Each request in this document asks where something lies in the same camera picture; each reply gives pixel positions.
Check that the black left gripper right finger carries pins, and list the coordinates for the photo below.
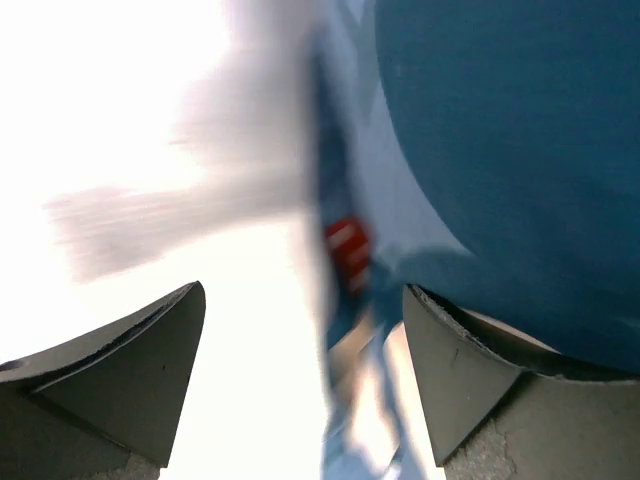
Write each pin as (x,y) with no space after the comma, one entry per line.
(500,407)

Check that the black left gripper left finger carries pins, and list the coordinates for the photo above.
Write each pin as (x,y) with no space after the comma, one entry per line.
(106,404)

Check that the blue letter-print pillowcase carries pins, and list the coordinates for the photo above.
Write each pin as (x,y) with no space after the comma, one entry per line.
(486,152)

